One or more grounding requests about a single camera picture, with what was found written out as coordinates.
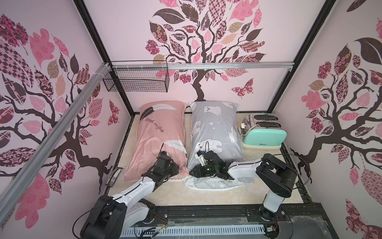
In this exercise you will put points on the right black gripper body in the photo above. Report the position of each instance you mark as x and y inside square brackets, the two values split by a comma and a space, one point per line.
[201, 170]

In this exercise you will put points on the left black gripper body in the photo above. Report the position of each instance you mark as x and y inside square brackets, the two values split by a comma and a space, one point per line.
[172, 171]

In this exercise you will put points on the grey polar bear pillow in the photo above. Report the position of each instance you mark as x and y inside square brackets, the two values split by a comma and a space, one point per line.
[214, 128]

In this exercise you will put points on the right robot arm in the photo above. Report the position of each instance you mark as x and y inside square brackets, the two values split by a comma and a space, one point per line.
[276, 174]

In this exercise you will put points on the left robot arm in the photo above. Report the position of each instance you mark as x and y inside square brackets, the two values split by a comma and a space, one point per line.
[112, 214]

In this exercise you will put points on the pink good night pillow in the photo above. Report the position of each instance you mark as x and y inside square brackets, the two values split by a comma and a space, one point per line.
[161, 127]

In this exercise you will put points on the small remote on floor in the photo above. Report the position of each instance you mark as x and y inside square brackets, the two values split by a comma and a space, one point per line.
[113, 177]

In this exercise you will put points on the mint green toaster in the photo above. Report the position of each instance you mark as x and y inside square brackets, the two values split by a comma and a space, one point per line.
[262, 130]

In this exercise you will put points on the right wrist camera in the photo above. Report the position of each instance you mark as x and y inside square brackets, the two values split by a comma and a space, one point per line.
[200, 157]

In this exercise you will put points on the white slotted cable duct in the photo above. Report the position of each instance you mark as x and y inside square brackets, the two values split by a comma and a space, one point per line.
[183, 232]

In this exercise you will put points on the black wire basket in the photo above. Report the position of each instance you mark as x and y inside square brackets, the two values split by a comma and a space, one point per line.
[138, 76]

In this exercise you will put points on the black base frame rail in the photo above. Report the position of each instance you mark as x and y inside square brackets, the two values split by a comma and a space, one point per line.
[252, 212]

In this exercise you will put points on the horizontal aluminium rail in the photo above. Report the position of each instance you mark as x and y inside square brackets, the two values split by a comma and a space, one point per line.
[202, 66]

